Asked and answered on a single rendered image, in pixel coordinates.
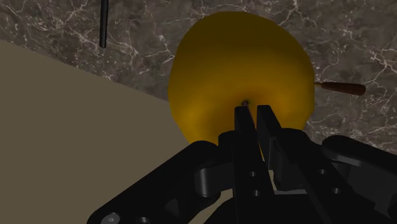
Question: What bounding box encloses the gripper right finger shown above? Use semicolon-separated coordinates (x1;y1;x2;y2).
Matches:
256;104;397;224

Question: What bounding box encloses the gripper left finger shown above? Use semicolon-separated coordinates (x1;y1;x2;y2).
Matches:
86;106;275;224

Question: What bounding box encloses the yellow apple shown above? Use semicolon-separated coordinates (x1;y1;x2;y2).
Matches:
167;11;316;162

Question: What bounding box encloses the black rod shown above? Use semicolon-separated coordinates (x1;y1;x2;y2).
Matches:
99;0;109;49

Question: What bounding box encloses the brown wooden handled tool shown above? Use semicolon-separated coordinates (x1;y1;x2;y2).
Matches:
314;81;366;96

